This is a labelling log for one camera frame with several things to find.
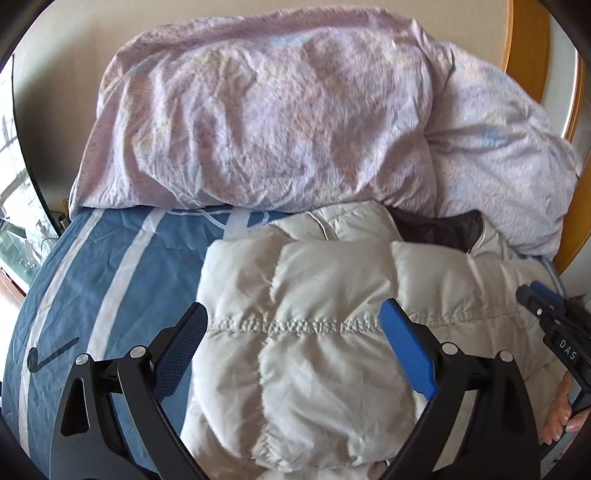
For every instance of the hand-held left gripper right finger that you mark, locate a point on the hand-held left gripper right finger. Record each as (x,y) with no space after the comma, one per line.
(408,350)

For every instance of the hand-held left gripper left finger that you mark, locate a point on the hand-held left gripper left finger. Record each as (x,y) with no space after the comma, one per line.
(182,344)

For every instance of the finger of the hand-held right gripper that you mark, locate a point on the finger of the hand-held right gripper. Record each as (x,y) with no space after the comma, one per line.
(535,302)

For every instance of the white puffer jacket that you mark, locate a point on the white puffer jacket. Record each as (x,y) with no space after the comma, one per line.
(304,295)

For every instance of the person's right hand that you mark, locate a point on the person's right hand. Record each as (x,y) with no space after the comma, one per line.
(561,410)

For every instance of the blue white striped bed sheet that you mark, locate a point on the blue white striped bed sheet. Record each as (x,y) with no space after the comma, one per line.
(111,286)

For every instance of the window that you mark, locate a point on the window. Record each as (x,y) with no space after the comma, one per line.
(21,194)

